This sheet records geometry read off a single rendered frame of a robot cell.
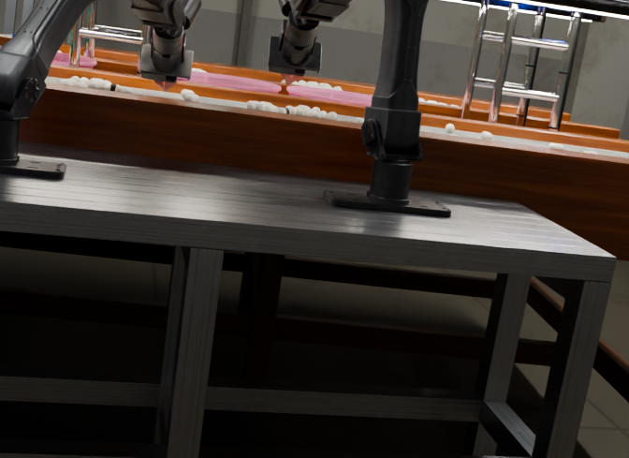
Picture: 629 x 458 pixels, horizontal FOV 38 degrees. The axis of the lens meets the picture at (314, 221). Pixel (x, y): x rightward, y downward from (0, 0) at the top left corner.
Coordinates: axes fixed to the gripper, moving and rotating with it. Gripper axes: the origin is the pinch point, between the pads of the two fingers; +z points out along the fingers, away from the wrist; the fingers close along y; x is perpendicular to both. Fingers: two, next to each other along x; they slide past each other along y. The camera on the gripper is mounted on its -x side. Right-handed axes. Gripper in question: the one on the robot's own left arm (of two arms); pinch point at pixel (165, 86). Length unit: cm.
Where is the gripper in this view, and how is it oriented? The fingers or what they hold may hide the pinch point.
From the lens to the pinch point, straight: 194.5
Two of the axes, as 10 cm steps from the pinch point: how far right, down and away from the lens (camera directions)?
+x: -0.4, 8.9, -4.6
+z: -1.7, 4.5, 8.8
